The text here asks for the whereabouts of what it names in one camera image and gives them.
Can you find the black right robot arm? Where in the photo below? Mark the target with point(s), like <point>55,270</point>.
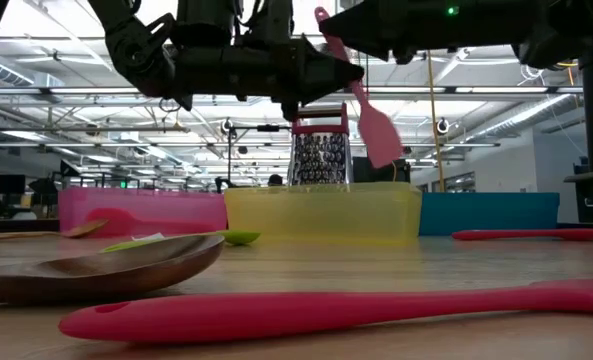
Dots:
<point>566,30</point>

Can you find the long ceiling light strip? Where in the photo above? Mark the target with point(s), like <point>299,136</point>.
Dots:
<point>51,90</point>

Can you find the pink plastic bin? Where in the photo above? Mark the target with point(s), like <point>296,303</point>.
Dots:
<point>196,210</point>

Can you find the large dark wooden spoon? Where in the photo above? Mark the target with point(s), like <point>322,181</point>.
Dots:
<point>101,272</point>

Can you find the person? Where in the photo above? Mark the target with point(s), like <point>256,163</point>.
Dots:
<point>275,180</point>

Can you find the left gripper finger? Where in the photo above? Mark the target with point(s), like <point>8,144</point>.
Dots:
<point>326,75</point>

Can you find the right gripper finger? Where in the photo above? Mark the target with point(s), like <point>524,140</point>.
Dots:
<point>376,30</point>

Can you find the pink silicone spatula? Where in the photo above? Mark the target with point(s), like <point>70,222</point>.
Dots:
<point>378,135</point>

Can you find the black monitor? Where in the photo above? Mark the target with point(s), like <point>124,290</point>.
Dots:
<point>6,184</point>
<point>366,176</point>

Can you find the grey desk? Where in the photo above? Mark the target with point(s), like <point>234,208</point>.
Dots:
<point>591,179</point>

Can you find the red silicone spoon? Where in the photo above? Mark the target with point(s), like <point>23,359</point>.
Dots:
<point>526,234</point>

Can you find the small light wooden spoon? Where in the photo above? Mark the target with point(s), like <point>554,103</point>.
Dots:
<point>88,227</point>

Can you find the yellow plastic bin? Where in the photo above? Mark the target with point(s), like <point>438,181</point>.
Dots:
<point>326,215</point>

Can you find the black camera stand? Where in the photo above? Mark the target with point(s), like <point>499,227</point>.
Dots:
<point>229,160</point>

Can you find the lime green silicone spoon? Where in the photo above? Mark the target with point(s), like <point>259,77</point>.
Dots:
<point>241,237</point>

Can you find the blue plastic bin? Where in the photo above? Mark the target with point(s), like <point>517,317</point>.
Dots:
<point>491,214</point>

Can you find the red silicone spatula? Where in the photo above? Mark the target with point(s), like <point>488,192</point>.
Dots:
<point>276,315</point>

